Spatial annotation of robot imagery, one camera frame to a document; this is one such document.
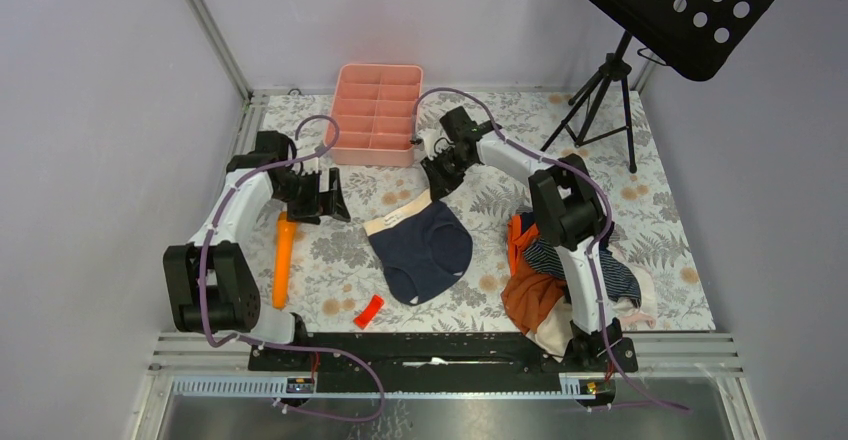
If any orange garment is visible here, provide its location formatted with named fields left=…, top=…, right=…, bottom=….
left=501, top=213, right=566, bottom=334

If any floral table mat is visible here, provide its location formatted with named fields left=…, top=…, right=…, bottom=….
left=286, top=92, right=715, bottom=332

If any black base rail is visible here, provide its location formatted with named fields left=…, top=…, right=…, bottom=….
left=248, top=333, right=609, bottom=394

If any small red plastic piece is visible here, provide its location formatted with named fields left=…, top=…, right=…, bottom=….
left=353, top=295, right=385, bottom=330

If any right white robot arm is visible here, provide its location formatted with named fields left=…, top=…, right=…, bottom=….
left=422, top=107, right=638, bottom=374

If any pink divided organizer tray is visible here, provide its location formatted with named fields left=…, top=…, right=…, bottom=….
left=330, top=63, right=423, bottom=168

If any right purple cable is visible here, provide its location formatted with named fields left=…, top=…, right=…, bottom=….
left=411, top=87, right=692, bottom=415

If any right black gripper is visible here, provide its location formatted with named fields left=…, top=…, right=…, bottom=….
left=421, top=150, right=474, bottom=205

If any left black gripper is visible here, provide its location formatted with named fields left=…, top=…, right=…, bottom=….
left=273, top=168, right=349, bottom=226

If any navy underwear beige waistband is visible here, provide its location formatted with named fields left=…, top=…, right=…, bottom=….
left=363, top=191, right=473, bottom=306

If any orange toy microphone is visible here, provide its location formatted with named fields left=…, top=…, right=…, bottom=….
left=271, top=211, right=298, bottom=310

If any white cream garment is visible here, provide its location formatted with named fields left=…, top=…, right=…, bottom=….
left=526, top=246, right=658, bottom=356

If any black garment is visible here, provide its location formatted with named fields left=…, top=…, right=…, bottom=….
left=516, top=211, right=536, bottom=234

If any black music stand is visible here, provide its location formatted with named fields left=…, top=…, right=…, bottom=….
left=557, top=0, right=775, bottom=146

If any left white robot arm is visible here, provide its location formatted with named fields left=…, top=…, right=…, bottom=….
left=163, top=131, right=351, bottom=371

